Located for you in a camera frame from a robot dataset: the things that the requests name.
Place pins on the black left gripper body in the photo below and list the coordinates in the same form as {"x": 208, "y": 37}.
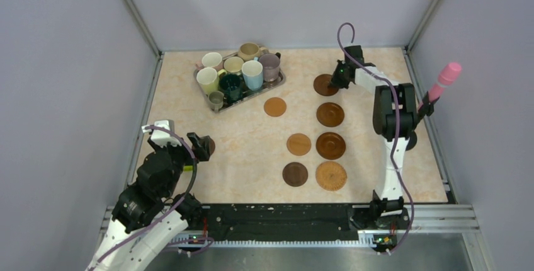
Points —
{"x": 181, "y": 156}

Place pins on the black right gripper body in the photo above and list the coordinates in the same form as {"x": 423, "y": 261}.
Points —
{"x": 338, "y": 80}

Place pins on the dark walnut coaster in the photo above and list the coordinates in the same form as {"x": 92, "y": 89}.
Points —
{"x": 295, "y": 174}
{"x": 212, "y": 146}

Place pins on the brown saucer coaster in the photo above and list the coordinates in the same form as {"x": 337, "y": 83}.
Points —
{"x": 322, "y": 85}
{"x": 330, "y": 114}
{"x": 330, "y": 145}

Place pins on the light bamboo coaster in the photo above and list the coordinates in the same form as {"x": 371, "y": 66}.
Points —
{"x": 275, "y": 107}
{"x": 299, "y": 144}

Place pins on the dark walnut coaster front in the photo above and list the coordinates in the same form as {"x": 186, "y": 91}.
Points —
{"x": 295, "y": 174}

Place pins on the woven rattan coaster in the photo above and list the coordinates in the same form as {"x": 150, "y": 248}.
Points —
{"x": 331, "y": 176}

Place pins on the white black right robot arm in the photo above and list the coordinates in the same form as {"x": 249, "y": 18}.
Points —
{"x": 394, "y": 120}

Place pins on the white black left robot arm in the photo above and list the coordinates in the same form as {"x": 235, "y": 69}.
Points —
{"x": 158, "y": 205}

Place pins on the small grey-green cup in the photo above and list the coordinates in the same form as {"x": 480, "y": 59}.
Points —
{"x": 216, "y": 101}

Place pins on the metal serving tray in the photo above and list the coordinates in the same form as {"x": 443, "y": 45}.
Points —
{"x": 247, "y": 93}

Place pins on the pale yellow mug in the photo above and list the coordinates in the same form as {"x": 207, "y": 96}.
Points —
{"x": 208, "y": 78}

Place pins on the dark green mug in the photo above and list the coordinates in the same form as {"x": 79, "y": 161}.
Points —
{"x": 231, "y": 86}

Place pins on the mauve mug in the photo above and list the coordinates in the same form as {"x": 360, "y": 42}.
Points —
{"x": 271, "y": 66}

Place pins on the white mug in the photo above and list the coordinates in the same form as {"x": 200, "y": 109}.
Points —
{"x": 212, "y": 59}

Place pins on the beige mug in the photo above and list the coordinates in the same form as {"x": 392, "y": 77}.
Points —
{"x": 233, "y": 65}

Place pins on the light blue mug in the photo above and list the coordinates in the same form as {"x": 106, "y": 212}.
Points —
{"x": 252, "y": 72}

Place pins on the pink microphone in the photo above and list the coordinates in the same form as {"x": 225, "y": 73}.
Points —
{"x": 446, "y": 78}

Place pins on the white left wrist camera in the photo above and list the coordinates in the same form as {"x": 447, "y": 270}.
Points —
{"x": 159, "y": 133}

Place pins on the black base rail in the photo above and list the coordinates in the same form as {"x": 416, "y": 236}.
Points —
{"x": 290, "y": 225}

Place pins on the tan mug with handle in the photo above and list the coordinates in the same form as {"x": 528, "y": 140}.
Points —
{"x": 249, "y": 51}

